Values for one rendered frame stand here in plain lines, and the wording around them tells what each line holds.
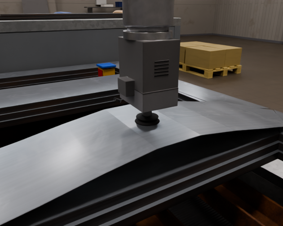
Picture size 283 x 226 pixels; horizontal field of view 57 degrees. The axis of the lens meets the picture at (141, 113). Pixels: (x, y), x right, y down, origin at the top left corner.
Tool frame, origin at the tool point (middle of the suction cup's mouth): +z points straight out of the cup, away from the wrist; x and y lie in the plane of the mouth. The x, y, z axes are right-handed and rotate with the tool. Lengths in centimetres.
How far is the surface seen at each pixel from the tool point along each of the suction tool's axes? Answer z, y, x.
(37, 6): -29, -936, 119
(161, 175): 3.8, 8.6, -2.5
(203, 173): 5.4, 9.4, 5.0
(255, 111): 3.2, -1.7, 30.0
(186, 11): -10, -930, 717
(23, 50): -4, -81, -11
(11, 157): 1.6, -3.5, -21.5
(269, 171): 22.4, -0.8, 38.8
